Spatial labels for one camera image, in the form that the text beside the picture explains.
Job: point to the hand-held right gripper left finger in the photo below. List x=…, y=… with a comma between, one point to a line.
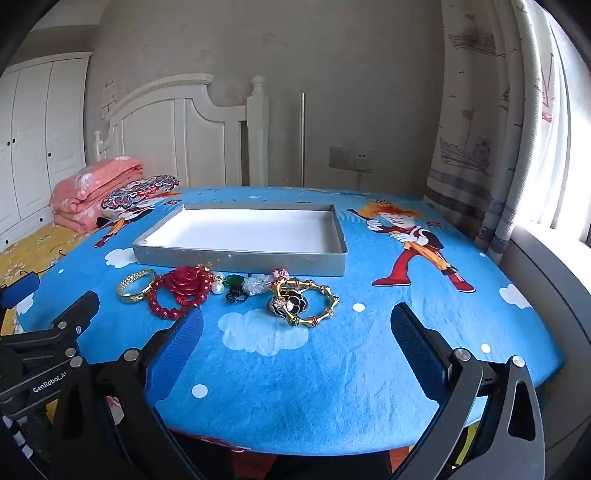
x=178, y=355

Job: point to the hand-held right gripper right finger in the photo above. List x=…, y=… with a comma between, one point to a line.
x=415, y=350

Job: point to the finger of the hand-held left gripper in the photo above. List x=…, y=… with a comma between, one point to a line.
x=78, y=309
x=21, y=288

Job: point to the gold bangle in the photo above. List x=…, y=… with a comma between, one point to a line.
x=134, y=298

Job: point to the red rose ornament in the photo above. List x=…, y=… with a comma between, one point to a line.
x=187, y=281

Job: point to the pale jade pendant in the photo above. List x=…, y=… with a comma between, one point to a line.
x=256, y=285

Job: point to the grey cardboard box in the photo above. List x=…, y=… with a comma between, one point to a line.
x=240, y=264

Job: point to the white pearl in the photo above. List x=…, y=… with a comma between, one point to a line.
x=217, y=289

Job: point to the green pendant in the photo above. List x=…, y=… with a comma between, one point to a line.
x=233, y=280

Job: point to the blue cartoon tablecloth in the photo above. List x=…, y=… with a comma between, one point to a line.
x=323, y=369

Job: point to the folded pink quilt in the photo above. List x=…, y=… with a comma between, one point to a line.
x=87, y=194

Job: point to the patterned pillow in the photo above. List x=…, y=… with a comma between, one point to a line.
x=138, y=189

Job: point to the white wardrobe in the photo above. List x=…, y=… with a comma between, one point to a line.
x=32, y=138

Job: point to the white bed headboard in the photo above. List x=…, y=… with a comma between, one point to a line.
x=152, y=134

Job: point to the metal pole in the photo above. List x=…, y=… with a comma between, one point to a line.
x=302, y=138

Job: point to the ship print curtain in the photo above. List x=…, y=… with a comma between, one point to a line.
x=475, y=115

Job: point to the sheer white curtain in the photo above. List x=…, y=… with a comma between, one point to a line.
x=554, y=138

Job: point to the wall socket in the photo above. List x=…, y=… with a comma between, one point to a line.
x=361, y=160

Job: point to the wall switch plate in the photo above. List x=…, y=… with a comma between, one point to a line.
x=339, y=158

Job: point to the white wall sticker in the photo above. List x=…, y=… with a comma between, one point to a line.
x=110, y=92

